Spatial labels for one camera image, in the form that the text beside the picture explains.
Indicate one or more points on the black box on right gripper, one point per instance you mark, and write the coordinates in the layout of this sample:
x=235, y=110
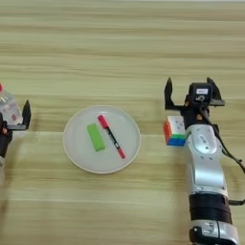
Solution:
x=200, y=92

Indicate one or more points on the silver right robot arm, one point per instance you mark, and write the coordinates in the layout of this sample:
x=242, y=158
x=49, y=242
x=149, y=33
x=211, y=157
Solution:
x=205, y=159

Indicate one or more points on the red and black marker pen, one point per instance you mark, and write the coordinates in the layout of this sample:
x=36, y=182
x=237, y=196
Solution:
x=111, y=137

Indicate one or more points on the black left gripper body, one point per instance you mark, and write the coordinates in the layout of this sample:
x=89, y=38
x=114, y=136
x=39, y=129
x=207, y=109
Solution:
x=4, y=140

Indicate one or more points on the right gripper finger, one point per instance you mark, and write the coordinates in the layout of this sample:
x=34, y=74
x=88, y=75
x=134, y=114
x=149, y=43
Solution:
x=168, y=94
x=217, y=94

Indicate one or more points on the round white plate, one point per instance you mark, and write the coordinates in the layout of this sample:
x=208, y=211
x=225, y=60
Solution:
x=76, y=153

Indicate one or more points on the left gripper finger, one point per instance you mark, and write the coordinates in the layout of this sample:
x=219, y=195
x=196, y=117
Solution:
x=26, y=115

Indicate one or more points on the clear bottle with red cap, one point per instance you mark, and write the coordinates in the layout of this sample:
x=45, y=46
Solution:
x=9, y=108

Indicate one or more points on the green rectangular block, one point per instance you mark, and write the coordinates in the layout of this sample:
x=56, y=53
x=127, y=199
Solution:
x=96, y=138

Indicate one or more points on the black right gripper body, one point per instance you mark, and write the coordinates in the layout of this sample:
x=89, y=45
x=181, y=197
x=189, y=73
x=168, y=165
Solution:
x=196, y=113

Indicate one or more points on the multicoloured puzzle cube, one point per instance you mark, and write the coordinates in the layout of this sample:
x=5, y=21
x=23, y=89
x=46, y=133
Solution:
x=174, y=127

